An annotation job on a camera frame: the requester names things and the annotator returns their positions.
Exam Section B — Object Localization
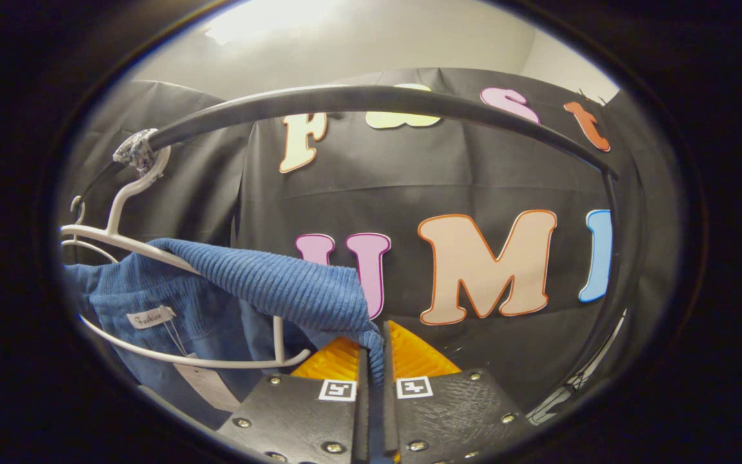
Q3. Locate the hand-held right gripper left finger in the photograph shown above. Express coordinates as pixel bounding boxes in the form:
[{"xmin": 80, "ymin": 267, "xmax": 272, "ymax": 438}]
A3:
[{"xmin": 216, "ymin": 335, "xmax": 370, "ymax": 464}]

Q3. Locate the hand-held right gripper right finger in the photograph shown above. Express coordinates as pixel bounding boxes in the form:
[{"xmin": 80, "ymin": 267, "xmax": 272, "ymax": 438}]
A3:
[{"xmin": 381, "ymin": 320, "xmax": 535, "ymax": 464}]

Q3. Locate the blue corduroy shirt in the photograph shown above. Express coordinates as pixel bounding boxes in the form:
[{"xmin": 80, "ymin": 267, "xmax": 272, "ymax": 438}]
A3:
[{"xmin": 62, "ymin": 237, "xmax": 388, "ymax": 429}]

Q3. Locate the white clothes hanger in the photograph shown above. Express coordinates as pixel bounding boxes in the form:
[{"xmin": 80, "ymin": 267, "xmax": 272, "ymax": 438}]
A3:
[
  {"xmin": 61, "ymin": 195, "xmax": 119, "ymax": 264},
  {"xmin": 59, "ymin": 145, "xmax": 314, "ymax": 371}
]

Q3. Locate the black backdrop cloth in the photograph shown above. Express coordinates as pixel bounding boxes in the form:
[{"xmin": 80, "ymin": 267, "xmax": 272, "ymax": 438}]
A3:
[{"xmin": 55, "ymin": 68, "xmax": 687, "ymax": 426}]

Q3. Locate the silver tape wad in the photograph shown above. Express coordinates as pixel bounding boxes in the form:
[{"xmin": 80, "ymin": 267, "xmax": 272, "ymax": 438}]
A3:
[{"xmin": 113, "ymin": 129, "xmax": 160, "ymax": 176}]

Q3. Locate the black clothes rack post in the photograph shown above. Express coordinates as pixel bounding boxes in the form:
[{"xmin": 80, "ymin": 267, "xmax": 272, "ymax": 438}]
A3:
[{"xmin": 564, "ymin": 171, "xmax": 633, "ymax": 407}]

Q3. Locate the black clothes rack rail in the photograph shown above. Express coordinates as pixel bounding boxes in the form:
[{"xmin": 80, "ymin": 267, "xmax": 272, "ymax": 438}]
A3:
[{"xmin": 80, "ymin": 84, "xmax": 620, "ymax": 202}]

